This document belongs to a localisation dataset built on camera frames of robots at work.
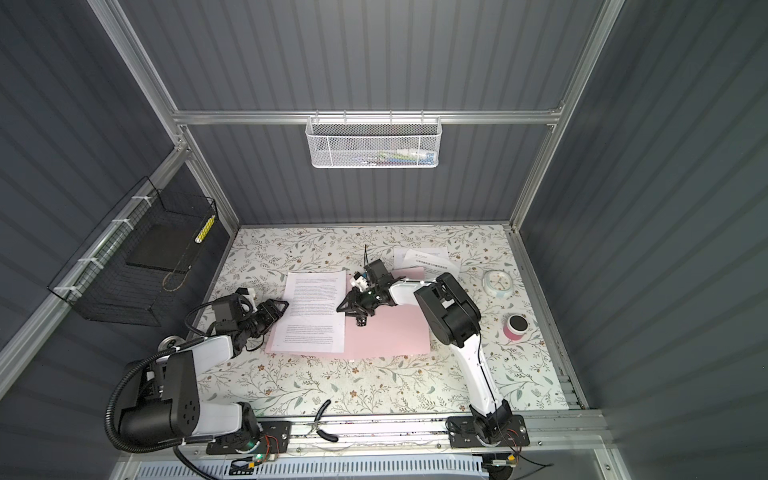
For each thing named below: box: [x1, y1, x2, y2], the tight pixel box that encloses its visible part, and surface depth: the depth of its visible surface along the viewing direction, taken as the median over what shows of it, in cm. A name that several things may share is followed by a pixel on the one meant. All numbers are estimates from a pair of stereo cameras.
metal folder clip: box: [356, 314, 369, 328], surface depth 95 cm
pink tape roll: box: [503, 314, 529, 341], surface depth 89 cm
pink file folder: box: [266, 266, 431, 359], surface depth 90 cm
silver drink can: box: [158, 335, 186, 352], surface depth 77 cm
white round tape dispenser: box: [482, 269, 514, 298], surface depth 101 cm
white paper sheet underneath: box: [393, 247, 460, 281], surface depth 111 cm
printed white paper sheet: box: [271, 270, 346, 354], surface depth 96 cm
